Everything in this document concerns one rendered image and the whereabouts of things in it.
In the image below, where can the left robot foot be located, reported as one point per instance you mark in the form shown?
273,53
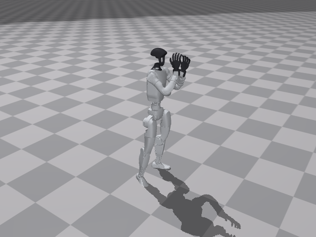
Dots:
160,165

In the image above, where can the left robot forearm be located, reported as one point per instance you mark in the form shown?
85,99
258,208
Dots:
181,79

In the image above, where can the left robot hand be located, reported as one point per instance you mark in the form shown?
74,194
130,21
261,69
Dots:
184,64

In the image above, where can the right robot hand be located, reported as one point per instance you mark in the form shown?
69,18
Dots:
176,63

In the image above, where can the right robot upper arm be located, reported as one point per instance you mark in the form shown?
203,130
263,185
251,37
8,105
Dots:
153,79

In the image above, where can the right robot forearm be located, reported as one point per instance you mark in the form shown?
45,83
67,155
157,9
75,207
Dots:
172,83

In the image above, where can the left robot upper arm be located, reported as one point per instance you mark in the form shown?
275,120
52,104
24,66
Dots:
169,77

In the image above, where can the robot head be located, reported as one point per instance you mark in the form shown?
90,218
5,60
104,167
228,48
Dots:
158,53

